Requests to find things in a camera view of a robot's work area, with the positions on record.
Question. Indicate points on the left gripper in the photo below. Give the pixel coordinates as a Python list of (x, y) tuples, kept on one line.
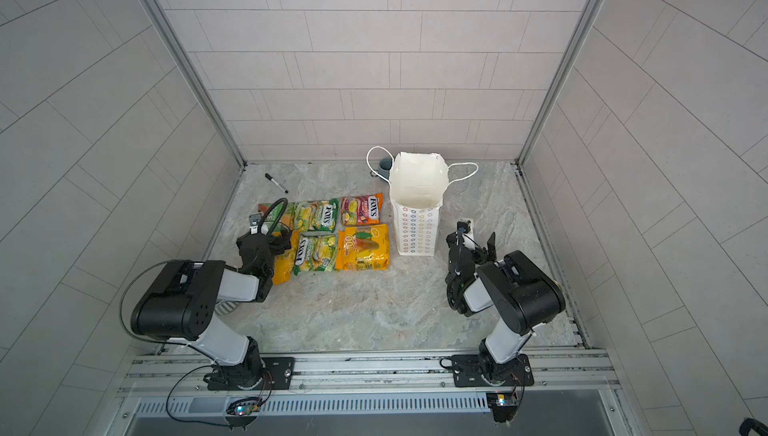
[(278, 241)]

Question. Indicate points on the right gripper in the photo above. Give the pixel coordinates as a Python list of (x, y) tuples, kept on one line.
[(483, 254)]

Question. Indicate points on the yellow snack bag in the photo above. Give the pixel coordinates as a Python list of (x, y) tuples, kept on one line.
[(284, 263)]

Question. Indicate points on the green corn chips bag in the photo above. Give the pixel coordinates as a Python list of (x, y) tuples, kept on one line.
[(281, 217)]

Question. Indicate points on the white printed paper bag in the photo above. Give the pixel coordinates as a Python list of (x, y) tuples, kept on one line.
[(417, 184)]

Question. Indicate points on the orange snack packet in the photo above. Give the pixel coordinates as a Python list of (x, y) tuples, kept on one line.
[(363, 248)]

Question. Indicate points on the orange Fox's candy packet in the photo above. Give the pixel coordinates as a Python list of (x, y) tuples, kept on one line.
[(361, 210)]

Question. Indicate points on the green snack packet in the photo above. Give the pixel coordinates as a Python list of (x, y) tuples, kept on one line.
[(316, 216)]

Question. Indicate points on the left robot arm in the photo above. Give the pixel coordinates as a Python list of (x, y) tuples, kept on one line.
[(179, 308)]

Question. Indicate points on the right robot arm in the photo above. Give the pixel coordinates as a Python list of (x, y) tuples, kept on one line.
[(524, 296)]

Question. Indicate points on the black marker pen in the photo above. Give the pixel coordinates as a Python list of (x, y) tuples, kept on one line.
[(281, 187)]

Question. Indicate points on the teal ceramic cup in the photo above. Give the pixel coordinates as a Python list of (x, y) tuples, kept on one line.
[(384, 166)]

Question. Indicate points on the right circuit board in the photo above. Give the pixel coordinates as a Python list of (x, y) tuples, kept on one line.
[(503, 406)]

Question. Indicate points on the circuit board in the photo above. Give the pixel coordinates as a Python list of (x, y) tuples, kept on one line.
[(246, 407), (503, 406)]

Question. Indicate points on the left circuit board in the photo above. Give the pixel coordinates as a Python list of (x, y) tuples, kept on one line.
[(246, 407)]

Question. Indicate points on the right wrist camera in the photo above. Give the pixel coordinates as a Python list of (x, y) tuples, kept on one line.
[(465, 226)]

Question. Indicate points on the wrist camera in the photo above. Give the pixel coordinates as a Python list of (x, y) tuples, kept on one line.
[(465, 226), (256, 224)]

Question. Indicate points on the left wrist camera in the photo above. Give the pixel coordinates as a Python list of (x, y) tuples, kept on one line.
[(256, 224)]

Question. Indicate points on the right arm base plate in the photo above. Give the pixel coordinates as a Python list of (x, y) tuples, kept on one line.
[(483, 371)]

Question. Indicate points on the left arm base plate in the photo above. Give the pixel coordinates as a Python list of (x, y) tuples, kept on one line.
[(260, 373)]

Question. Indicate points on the aluminium mounting rail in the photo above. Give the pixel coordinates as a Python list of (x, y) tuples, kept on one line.
[(554, 368)]

